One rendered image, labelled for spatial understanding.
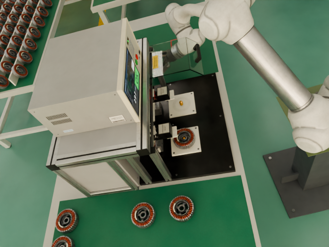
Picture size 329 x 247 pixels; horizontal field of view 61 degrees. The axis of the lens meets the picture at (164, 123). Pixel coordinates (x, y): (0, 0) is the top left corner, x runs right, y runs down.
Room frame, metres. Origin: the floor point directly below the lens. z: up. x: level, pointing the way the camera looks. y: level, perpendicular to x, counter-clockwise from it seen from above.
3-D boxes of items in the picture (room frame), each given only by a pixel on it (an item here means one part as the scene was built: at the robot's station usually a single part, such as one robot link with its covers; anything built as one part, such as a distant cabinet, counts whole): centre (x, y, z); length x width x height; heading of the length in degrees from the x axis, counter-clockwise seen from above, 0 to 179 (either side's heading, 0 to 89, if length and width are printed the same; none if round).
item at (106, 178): (0.72, 0.38, 0.91); 0.28 x 0.03 x 0.32; 72
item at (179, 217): (0.47, 0.09, 0.77); 0.11 x 0.11 x 0.04
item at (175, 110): (1.02, -0.13, 0.78); 0.15 x 0.15 x 0.01; 72
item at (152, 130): (0.93, 0.00, 1.03); 0.62 x 0.01 x 0.03; 162
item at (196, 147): (0.79, -0.06, 0.78); 0.15 x 0.15 x 0.01; 72
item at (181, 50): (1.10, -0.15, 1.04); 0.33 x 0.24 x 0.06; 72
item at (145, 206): (0.52, 0.27, 0.77); 0.11 x 0.11 x 0.04
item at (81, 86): (1.01, 0.21, 1.22); 0.44 x 0.39 x 0.20; 162
